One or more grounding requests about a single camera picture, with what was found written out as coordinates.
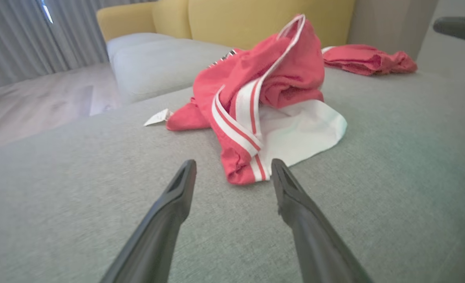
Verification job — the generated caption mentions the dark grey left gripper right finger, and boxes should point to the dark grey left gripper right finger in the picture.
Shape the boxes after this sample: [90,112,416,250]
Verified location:
[271,158,374,283]

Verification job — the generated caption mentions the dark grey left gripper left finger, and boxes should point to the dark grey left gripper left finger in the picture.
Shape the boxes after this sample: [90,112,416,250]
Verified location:
[99,159,198,283]

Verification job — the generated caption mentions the red jersey with white stripes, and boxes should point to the red jersey with white stripes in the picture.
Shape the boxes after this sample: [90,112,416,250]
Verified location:
[143,14,348,186]

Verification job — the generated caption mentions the grey fabric sofa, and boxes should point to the grey fabric sofa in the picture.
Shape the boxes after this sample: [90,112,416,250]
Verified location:
[0,33,465,283]

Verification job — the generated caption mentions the plain red shorts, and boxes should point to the plain red shorts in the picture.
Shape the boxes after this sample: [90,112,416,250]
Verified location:
[321,44,418,76]

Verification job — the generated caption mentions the yellow sofa backrest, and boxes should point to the yellow sofa backrest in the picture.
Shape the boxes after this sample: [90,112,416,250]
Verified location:
[96,0,355,50]

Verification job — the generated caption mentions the grey pleated curtain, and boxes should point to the grey pleated curtain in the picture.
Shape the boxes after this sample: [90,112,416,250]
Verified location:
[0,0,156,93]

